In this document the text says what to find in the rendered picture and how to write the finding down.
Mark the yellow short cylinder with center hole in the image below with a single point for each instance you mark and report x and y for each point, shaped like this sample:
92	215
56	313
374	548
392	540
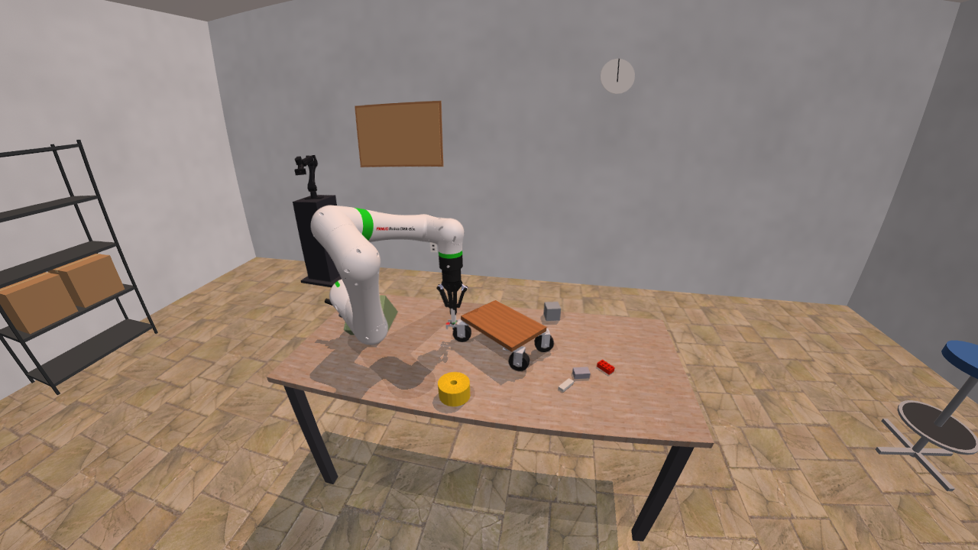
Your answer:
454	389

